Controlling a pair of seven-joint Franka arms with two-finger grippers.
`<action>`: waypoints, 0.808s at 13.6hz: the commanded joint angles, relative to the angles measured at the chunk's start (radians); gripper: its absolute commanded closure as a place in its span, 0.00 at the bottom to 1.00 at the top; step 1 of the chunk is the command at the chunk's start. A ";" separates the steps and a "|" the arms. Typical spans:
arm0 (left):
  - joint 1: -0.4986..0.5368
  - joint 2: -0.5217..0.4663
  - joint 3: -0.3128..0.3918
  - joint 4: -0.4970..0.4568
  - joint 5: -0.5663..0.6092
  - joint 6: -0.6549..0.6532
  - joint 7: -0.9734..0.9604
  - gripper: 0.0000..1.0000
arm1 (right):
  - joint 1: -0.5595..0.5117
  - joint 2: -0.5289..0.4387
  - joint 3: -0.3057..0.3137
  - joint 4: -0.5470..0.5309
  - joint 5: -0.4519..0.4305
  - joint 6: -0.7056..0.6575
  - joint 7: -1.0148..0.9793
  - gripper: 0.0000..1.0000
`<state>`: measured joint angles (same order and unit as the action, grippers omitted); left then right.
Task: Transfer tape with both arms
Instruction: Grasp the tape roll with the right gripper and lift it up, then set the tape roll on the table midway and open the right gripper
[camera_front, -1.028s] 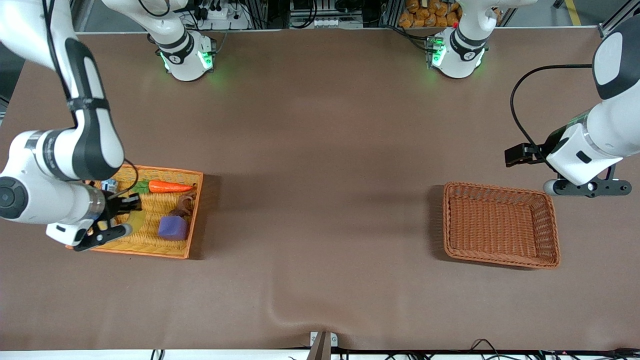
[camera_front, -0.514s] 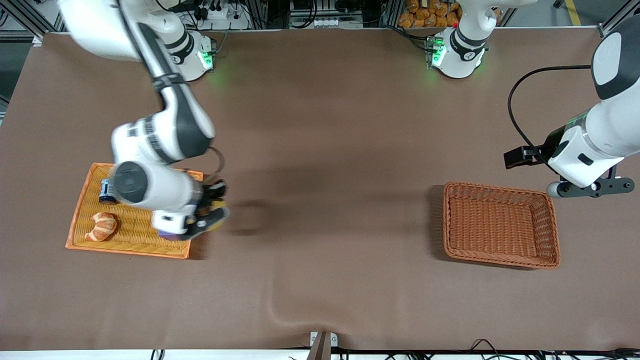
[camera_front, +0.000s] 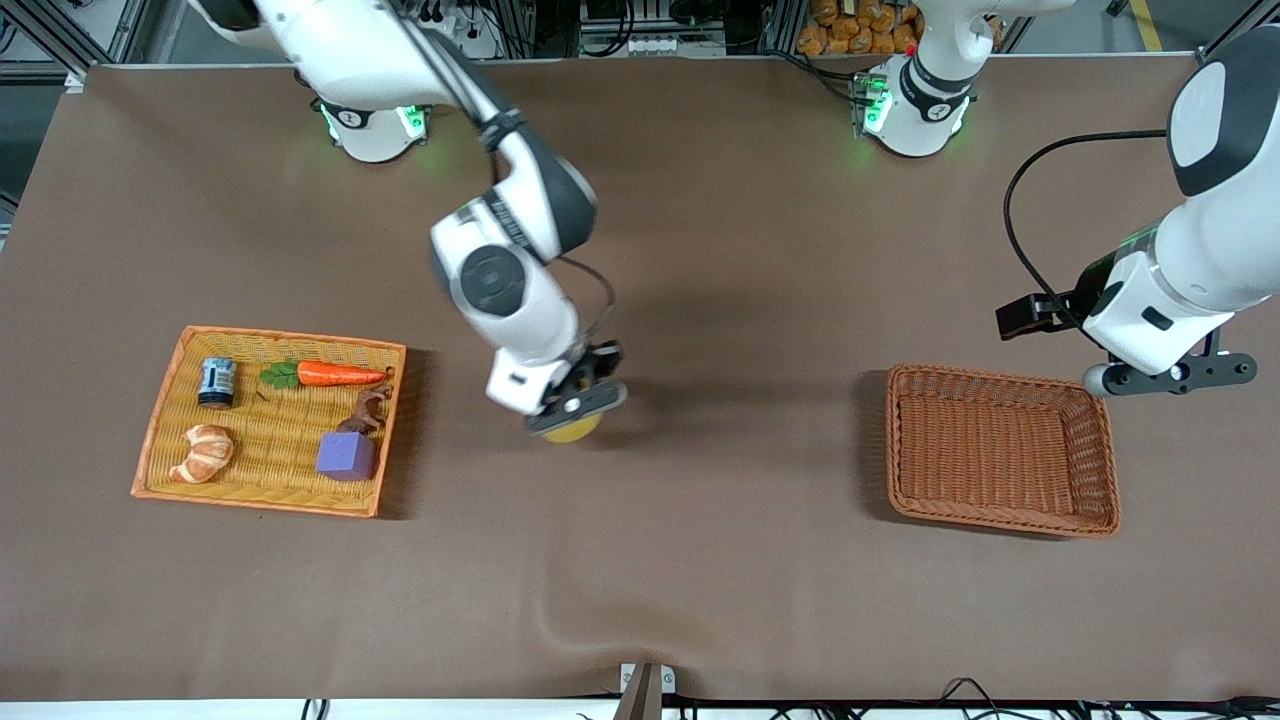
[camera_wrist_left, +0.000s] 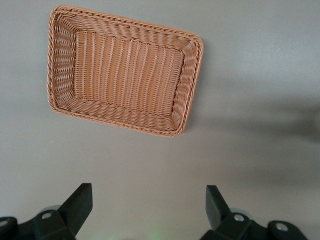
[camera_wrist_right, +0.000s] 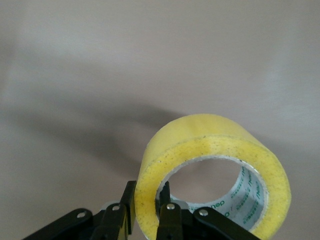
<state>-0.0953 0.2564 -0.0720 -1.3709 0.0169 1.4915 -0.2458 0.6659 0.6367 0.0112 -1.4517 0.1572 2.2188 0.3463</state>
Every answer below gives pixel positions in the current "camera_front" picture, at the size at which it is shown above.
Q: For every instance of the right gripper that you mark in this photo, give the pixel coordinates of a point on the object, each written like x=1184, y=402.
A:
x=598, y=362

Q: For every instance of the pile of orange snacks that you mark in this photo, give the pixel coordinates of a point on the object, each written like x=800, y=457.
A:
x=850, y=30

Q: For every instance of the aluminium frame rail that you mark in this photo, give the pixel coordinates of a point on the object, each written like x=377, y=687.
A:
x=50, y=35
x=1240, y=35

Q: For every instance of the metal table edge bracket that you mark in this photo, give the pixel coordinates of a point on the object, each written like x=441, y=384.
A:
x=645, y=685

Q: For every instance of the purple cube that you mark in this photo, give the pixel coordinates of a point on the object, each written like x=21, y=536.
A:
x=347, y=456

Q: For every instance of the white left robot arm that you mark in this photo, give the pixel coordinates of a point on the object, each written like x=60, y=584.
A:
x=1230, y=240

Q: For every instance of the brown toy figure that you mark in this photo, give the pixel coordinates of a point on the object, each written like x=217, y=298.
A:
x=365, y=410

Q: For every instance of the small white power strip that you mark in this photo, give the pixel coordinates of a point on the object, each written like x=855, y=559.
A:
x=650, y=45

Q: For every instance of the toy croissant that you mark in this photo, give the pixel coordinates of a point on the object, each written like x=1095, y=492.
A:
x=203, y=453

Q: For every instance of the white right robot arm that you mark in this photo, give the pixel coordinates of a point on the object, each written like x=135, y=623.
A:
x=520, y=210

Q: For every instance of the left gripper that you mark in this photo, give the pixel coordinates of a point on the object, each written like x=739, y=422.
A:
x=1062, y=306

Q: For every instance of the yellow tape roll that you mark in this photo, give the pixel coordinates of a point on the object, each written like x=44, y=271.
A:
x=572, y=432

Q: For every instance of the orange-rimmed yellow wicker tray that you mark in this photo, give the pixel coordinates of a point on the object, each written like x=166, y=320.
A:
x=270, y=450

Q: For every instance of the brown table covering sheet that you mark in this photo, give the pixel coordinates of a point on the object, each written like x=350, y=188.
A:
x=760, y=560

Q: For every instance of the white power strip with plugs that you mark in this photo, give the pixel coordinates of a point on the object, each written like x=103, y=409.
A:
x=450, y=35

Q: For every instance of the brown wicker basket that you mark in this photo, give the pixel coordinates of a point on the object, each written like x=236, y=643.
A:
x=1000, y=450

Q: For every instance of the small blue can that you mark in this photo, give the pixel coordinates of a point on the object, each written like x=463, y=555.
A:
x=216, y=383

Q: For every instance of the orange toy carrot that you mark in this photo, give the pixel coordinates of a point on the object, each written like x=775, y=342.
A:
x=335, y=374

